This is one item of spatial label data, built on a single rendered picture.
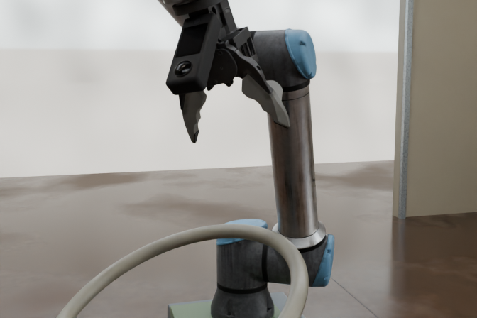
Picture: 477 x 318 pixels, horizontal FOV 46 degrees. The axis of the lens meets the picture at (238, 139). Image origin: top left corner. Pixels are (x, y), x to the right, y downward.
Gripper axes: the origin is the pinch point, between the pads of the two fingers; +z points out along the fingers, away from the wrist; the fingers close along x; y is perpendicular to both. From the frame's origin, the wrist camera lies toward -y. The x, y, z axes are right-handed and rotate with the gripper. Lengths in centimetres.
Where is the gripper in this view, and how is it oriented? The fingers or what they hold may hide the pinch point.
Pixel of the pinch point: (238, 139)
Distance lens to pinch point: 79.0
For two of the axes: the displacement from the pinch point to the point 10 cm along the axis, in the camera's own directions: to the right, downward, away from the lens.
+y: 3.4, -4.4, 8.3
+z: 3.0, 8.9, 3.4
